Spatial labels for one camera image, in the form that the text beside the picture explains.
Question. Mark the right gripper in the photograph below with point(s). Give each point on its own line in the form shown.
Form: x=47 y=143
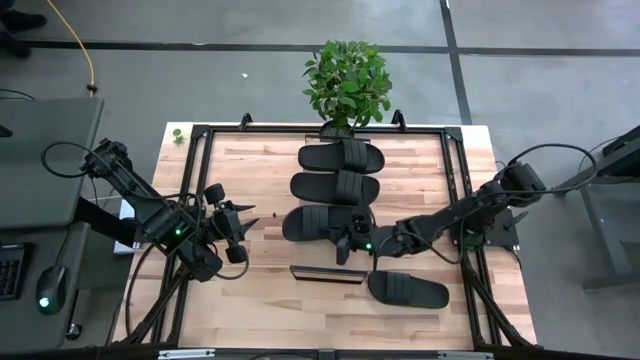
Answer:
x=361 y=232

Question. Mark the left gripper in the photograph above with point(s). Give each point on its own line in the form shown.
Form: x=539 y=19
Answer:
x=227 y=222

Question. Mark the black rubber slide sandal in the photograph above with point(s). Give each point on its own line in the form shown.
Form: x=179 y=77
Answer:
x=415 y=292
x=320 y=157
x=305 y=225
x=315 y=187

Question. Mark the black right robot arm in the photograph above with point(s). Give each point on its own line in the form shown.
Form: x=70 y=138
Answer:
x=440 y=222

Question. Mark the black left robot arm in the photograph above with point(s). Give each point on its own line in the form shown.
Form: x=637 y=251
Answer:
x=160 y=220

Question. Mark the small green leaf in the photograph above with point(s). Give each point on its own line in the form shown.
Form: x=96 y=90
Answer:
x=178 y=136

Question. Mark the black plant pot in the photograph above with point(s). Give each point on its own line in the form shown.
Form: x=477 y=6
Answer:
x=336 y=131

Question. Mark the small white box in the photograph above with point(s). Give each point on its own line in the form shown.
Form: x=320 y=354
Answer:
x=122 y=247

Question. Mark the green leafy plant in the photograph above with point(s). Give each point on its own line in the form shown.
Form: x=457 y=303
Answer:
x=347 y=82

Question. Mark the black round knob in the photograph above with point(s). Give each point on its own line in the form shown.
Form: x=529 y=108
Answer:
x=73 y=331

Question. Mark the black computer mouse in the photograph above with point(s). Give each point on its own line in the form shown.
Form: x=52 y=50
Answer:
x=50 y=290

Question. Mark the black keyboard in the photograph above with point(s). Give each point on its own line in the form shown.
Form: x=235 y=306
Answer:
x=10 y=270

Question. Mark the grey desk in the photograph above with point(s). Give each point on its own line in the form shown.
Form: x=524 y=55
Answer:
x=30 y=330

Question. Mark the grey side table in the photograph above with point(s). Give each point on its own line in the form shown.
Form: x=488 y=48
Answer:
x=612 y=220

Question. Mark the person's foot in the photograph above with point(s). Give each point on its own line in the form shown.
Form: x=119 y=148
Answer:
x=15 y=45
x=25 y=21

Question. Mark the wooden shelf with black frame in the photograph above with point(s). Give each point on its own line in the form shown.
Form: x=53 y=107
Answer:
x=320 y=252

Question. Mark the black aluminium table frame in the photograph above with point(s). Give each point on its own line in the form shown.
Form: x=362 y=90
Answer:
x=250 y=129

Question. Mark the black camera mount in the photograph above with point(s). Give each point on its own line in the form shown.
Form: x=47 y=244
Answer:
x=326 y=354

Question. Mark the silver metal bracket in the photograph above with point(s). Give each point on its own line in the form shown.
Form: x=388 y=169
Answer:
x=465 y=355
x=185 y=354

